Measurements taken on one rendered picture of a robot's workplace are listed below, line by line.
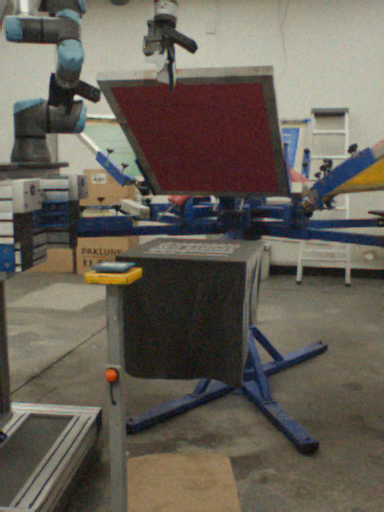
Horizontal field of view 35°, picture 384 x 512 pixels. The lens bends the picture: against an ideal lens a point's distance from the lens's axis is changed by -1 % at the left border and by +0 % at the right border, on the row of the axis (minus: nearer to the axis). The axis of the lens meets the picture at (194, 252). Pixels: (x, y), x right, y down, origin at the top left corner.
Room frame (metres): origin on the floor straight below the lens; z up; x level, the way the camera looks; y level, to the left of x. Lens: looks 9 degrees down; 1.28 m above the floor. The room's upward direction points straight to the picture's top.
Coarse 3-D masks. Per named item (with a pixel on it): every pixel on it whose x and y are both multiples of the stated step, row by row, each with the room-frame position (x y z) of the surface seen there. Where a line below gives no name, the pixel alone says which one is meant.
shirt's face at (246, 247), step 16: (160, 240) 2.37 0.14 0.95; (176, 240) 2.37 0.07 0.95; (192, 240) 2.37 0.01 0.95; (208, 240) 2.37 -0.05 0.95; (224, 240) 2.37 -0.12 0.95; (240, 240) 2.37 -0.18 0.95; (128, 256) 1.99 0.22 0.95; (144, 256) 1.99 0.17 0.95; (160, 256) 1.98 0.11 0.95; (176, 256) 1.98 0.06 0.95; (192, 256) 1.98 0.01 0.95; (208, 256) 1.98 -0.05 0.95; (224, 256) 1.98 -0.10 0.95; (240, 256) 1.98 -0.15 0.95
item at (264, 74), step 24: (120, 72) 2.05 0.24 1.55; (144, 72) 2.02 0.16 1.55; (192, 72) 1.98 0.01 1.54; (216, 72) 1.96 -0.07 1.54; (240, 72) 1.94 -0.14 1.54; (264, 72) 1.92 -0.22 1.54; (264, 96) 2.01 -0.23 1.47; (120, 120) 2.23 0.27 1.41; (144, 168) 2.51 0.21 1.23; (168, 192) 2.67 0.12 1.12; (192, 192) 2.64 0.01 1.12; (216, 192) 2.61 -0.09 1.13; (240, 192) 2.58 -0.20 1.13; (264, 192) 2.56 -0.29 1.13
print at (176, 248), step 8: (152, 248) 2.15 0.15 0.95; (160, 248) 2.16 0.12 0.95; (168, 248) 2.16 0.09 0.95; (176, 248) 2.16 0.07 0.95; (184, 248) 2.16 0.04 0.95; (192, 248) 2.16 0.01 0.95; (200, 248) 2.16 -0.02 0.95; (208, 248) 2.16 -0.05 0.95; (216, 248) 2.16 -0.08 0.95; (224, 248) 2.16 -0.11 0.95; (232, 248) 2.16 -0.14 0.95
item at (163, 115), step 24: (120, 96) 2.11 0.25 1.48; (144, 96) 2.09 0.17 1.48; (168, 96) 2.07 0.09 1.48; (144, 120) 2.21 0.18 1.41; (168, 120) 2.19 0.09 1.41; (192, 120) 2.17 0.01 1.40; (144, 144) 2.35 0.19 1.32; (168, 144) 2.33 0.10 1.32; (192, 144) 2.31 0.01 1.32; (168, 168) 2.49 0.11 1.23; (192, 168) 2.46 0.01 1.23
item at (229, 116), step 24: (192, 96) 2.06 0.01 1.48; (216, 96) 2.04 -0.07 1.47; (240, 96) 2.02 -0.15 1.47; (216, 120) 2.16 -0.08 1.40; (240, 120) 2.14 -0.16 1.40; (264, 120) 2.12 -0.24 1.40; (216, 144) 2.29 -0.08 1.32; (240, 144) 2.27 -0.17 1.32; (264, 144) 2.25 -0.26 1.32; (216, 168) 2.44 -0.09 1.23; (240, 168) 2.41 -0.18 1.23; (264, 168) 2.39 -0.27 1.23
